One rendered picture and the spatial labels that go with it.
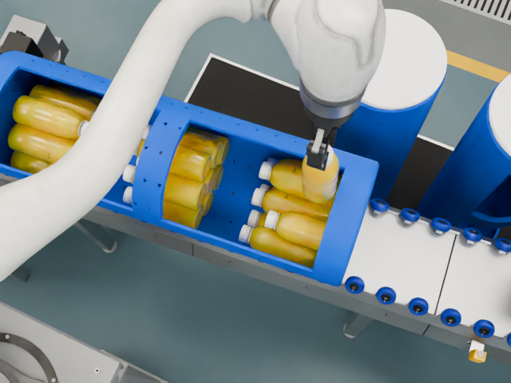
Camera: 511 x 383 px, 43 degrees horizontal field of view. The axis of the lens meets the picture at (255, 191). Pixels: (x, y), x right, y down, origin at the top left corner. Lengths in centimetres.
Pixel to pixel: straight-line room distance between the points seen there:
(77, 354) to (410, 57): 103
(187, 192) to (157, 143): 14
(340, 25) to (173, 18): 20
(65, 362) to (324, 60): 94
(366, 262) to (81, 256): 137
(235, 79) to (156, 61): 186
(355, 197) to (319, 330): 124
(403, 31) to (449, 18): 132
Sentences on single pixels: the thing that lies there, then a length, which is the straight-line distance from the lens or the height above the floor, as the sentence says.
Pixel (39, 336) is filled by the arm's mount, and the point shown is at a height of 108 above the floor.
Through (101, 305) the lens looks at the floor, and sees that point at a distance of 258.
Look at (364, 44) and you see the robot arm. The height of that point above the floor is 183.
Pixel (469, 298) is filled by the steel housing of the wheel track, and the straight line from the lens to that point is 161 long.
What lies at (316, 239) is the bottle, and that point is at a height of 113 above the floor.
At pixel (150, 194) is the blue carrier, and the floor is 119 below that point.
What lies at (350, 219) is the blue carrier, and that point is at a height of 123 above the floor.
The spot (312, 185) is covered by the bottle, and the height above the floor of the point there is 134.
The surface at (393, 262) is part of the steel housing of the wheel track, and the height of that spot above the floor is 93.
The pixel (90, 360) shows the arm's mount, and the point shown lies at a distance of 144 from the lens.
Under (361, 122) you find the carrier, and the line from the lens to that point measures 168.
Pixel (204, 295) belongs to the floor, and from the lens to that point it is 251.
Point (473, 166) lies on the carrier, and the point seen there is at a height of 85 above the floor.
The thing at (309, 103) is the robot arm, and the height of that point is 168.
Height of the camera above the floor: 246
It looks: 71 degrees down
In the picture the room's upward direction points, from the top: 8 degrees counter-clockwise
